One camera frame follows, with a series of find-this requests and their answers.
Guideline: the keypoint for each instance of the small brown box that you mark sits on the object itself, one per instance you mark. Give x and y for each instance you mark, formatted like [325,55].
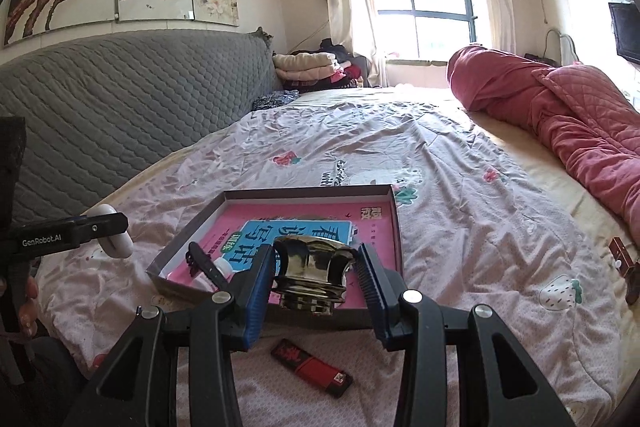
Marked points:
[620,252]

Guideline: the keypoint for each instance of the shiny metal drain stopper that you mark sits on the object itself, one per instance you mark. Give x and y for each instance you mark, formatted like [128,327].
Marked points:
[310,267]

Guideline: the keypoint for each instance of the white round plastic object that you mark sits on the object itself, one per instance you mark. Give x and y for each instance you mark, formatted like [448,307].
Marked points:
[117,247]

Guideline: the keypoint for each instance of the black hair clip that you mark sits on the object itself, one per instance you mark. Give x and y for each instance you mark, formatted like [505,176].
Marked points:
[200,259]

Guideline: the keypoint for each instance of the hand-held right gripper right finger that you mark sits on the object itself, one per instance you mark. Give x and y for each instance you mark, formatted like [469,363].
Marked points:
[367,292]

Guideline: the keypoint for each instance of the cream bed sheet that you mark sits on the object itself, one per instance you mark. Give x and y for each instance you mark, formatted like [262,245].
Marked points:
[550,192]

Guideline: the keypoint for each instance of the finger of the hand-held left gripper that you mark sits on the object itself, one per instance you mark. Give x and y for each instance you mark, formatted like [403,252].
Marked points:
[102,227]

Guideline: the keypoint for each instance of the dark clothing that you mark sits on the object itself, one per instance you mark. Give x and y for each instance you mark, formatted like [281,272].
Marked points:
[55,357]

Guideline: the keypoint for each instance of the pink book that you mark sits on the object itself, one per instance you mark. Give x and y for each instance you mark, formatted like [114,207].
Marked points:
[280,213]

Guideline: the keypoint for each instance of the black television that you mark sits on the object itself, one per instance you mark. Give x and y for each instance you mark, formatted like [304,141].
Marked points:
[627,32]

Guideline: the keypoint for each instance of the pile of dark clothes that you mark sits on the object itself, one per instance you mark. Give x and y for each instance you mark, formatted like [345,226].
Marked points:
[350,77]

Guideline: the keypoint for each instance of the white metal frame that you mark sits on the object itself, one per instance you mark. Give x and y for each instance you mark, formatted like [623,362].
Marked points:
[565,49]

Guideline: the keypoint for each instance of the beige folded blanket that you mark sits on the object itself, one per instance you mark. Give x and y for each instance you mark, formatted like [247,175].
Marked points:
[305,67]

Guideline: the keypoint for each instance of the person's left hand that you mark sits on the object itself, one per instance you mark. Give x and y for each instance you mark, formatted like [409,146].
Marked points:
[29,307]

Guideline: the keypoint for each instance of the pink printed blanket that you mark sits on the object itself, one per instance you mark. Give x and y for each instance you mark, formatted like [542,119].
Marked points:
[450,232]

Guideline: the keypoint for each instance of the grey quilted headboard cover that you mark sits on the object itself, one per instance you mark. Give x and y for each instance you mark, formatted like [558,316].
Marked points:
[125,97]

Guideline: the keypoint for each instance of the small white bottle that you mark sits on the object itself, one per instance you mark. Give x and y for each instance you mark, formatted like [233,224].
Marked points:
[222,268]

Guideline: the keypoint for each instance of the red black lighter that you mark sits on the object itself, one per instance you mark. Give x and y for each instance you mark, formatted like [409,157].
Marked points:
[305,364]

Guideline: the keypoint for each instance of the red quilt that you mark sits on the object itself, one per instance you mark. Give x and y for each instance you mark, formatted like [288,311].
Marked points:
[575,107]

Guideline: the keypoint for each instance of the shallow cardboard box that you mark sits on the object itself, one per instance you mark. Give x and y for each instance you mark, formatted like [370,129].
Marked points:
[300,198]

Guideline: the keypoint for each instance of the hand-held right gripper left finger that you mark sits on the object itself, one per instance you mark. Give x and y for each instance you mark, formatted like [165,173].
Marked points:
[257,307]

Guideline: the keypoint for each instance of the dark patterned cloth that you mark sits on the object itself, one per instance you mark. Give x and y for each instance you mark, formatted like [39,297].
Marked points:
[275,99]

